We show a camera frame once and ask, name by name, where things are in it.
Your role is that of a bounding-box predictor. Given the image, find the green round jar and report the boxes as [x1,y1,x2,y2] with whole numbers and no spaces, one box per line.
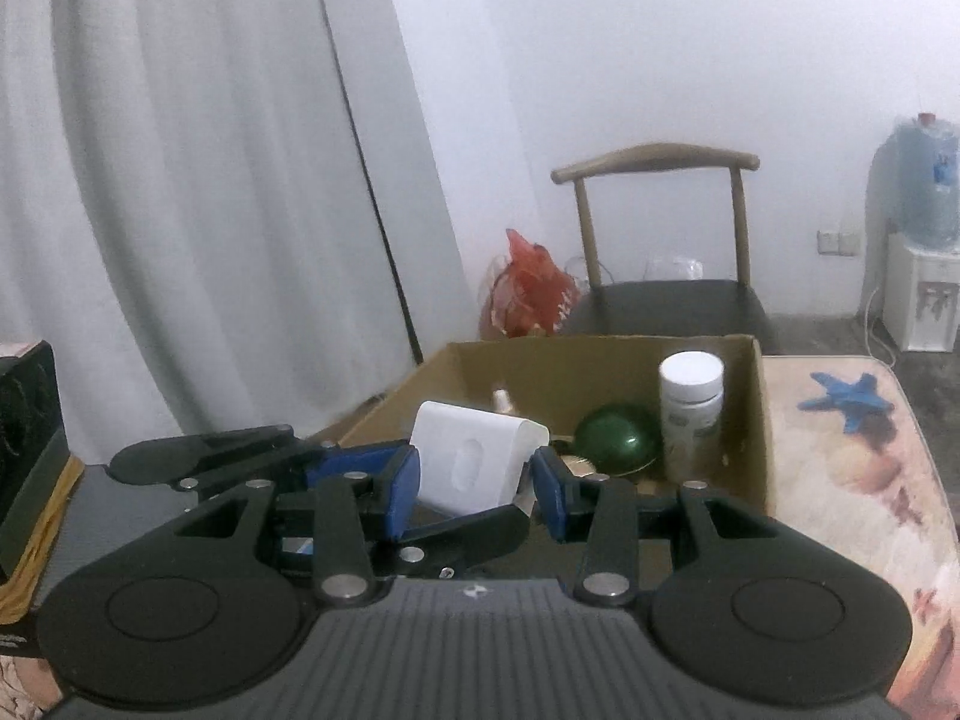
[574,403,662,475]

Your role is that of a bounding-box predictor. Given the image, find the white wall socket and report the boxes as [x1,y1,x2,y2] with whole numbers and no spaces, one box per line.
[816,227,863,257]

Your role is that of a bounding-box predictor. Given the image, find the red plastic bag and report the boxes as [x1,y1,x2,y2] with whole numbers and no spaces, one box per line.
[480,227,590,341]

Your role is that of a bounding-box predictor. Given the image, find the white pill bottle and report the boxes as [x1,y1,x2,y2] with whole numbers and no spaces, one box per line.
[658,351,726,485]

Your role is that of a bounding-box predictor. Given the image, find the white charger block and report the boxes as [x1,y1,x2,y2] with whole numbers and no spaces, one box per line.
[409,400,551,518]

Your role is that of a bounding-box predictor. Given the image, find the blue water jug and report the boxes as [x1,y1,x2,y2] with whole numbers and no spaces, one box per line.
[870,112,960,252]

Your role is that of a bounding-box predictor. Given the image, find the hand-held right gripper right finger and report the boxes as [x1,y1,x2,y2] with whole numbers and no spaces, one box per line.
[531,446,811,605]

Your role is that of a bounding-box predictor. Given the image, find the ocean print table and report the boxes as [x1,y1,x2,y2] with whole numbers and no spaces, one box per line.
[0,354,960,720]

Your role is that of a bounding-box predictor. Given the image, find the black hanging cable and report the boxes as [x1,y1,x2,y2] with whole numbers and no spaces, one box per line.
[311,0,421,365]

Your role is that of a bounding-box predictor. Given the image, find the brown cardboard box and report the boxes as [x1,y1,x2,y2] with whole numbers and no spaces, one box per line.
[322,334,777,518]

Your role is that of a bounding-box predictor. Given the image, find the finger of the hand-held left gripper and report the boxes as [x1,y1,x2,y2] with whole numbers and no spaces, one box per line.
[105,425,402,494]
[375,504,530,578]

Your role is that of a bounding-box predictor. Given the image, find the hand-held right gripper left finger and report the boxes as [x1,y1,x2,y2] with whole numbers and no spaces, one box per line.
[142,445,421,605]

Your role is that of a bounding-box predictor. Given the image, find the wooden chair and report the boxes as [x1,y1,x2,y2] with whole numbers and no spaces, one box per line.
[551,142,781,353]

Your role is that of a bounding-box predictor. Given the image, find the white curtain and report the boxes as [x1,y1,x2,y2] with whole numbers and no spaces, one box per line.
[0,0,488,466]

